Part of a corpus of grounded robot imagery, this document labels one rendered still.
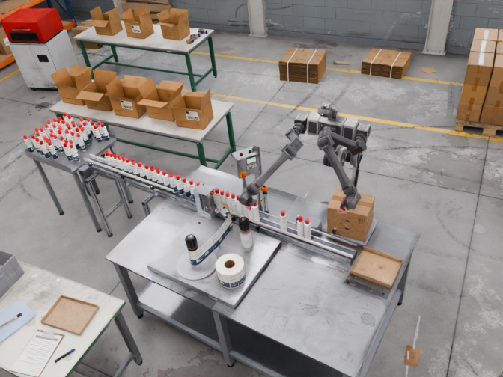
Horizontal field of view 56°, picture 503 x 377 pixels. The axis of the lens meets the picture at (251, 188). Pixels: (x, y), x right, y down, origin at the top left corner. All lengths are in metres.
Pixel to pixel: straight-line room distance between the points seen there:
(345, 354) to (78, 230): 3.46
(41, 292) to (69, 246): 1.55
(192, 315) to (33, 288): 1.27
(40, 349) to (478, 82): 5.28
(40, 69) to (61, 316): 5.56
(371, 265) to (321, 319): 0.59
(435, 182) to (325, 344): 3.00
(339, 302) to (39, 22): 6.42
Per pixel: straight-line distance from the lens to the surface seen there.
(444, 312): 4.46
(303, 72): 7.51
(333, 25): 8.85
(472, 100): 6.39
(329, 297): 3.36
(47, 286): 3.98
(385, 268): 3.55
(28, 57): 8.61
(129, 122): 5.63
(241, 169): 3.54
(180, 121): 5.27
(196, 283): 3.46
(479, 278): 4.78
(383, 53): 8.00
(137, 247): 3.92
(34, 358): 3.61
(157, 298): 4.32
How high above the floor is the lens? 3.53
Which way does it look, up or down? 40 degrees down
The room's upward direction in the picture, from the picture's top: 7 degrees counter-clockwise
